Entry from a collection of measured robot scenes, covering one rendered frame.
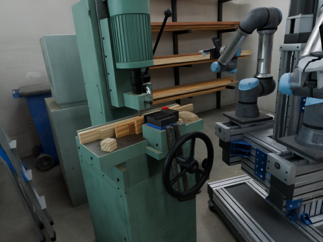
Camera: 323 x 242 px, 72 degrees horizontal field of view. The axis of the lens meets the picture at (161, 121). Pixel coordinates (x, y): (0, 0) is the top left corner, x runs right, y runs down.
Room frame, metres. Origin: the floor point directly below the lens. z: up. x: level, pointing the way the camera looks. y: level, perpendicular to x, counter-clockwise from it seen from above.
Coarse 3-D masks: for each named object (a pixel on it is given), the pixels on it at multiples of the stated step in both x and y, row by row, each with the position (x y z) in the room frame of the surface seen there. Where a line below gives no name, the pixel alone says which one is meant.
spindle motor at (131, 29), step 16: (112, 0) 1.01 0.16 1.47; (128, 0) 0.99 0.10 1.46; (144, 0) 1.02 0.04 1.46; (112, 16) 1.03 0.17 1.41; (128, 16) 0.99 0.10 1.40; (144, 16) 1.02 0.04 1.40; (112, 32) 1.05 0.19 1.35; (128, 32) 0.99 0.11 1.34; (144, 32) 1.01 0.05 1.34; (128, 48) 0.99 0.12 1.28; (144, 48) 1.01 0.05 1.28; (128, 64) 0.99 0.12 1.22; (144, 64) 1.00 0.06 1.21
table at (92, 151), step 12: (84, 144) 0.89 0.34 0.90; (96, 144) 0.88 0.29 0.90; (120, 144) 0.86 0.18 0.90; (132, 144) 0.86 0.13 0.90; (144, 144) 0.88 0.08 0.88; (84, 156) 0.89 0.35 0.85; (96, 156) 0.77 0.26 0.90; (108, 156) 0.78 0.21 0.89; (120, 156) 0.81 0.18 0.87; (132, 156) 0.84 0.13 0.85; (156, 156) 0.82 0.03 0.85; (108, 168) 0.77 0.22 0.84
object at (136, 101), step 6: (126, 96) 1.09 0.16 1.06; (132, 96) 1.05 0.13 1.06; (138, 96) 1.02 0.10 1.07; (144, 96) 1.04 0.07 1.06; (126, 102) 1.10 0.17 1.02; (132, 102) 1.06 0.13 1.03; (138, 102) 1.02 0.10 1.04; (132, 108) 1.06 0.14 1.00; (138, 108) 1.02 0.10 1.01; (144, 108) 1.03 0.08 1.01
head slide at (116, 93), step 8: (104, 24) 1.12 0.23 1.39; (104, 32) 1.13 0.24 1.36; (104, 40) 1.14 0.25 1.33; (112, 40) 1.11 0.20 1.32; (104, 48) 1.15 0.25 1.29; (112, 48) 1.10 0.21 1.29; (112, 56) 1.10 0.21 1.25; (112, 64) 1.10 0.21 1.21; (112, 72) 1.11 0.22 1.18; (120, 72) 1.12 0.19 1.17; (128, 72) 1.15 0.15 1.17; (112, 80) 1.12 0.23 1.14; (120, 80) 1.12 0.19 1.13; (128, 80) 1.14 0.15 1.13; (112, 88) 1.13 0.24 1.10; (120, 88) 1.11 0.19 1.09; (128, 88) 1.14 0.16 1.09; (112, 96) 1.14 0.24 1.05; (120, 96) 1.11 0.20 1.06; (112, 104) 1.15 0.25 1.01; (120, 104) 1.11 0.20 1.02
